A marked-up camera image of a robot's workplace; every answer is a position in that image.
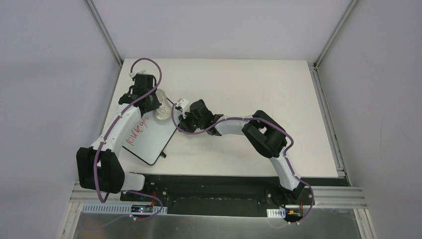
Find silver mesh sponge eraser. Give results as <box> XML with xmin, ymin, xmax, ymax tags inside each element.
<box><xmin>154</xmin><ymin>89</ymin><xmax>172</xmax><ymax>121</ymax></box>

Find small black-framed whiteboard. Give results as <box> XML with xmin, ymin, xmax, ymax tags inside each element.
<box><xmin>122</xmin><ymin>97</ymin><xmax>176</xmax><ymax>166</ymax></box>

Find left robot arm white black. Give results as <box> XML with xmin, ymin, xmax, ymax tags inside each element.
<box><xmin>76</xmin><ymin>73</ymin><xmax>161</xmax><ymax>201</ymax></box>

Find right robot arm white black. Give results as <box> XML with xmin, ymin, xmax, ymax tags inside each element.
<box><xmin>171</xmin><ymin>99</ymin><xmax>305</xmax><ymax>204</ymax></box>

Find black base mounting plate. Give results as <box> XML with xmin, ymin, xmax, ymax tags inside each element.
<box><xmin>120</xmin><ymin>174</ymin><xmax>312</xmax><ymax>218</ymax></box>

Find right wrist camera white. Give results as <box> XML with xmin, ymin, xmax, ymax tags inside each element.
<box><xmin>175</xmin><ymin>99</ymin><xmax>190</xmax><ymax>111</ymax></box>

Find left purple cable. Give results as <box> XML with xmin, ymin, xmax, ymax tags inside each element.
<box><xmin>94</xmin><ymin>58</ymin><xmax>164</xmax><ymax>221</ymax></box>

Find purple cable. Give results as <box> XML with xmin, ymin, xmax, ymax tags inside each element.
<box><xmin>171</xmin><ymin>104</ymin><xmax>316</xmax><ymax>225</ymax></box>
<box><xmin>94</xmin><ymin>58</ymin><xmax>164</xmax><ymax>221</ymax></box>

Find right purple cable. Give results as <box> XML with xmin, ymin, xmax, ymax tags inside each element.
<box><xmin>171</xmin><ymin>104</ymin><xmax>316</xmax><ymax>225</ymax></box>

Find left white cable duct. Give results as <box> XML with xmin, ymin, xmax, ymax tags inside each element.
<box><xmin>82</xmin><ymin>203</ymin><xmax>167</xmax><ymax>216</ymax></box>

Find white cable duct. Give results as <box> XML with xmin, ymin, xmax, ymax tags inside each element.
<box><xmin>266</xmin><ymin>207</ymin><xmax>286</xmax><ymax>219</ymax></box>
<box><xmin>82</xmin><ymin>203</ymin><xmax>167</xmax><ymax>216</ymax></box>

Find right white cable duct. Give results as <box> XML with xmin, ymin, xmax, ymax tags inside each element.
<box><xmin>266</xmin><ymin>207</ymin><xmax>286</xmax><ymax>219</ymax></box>

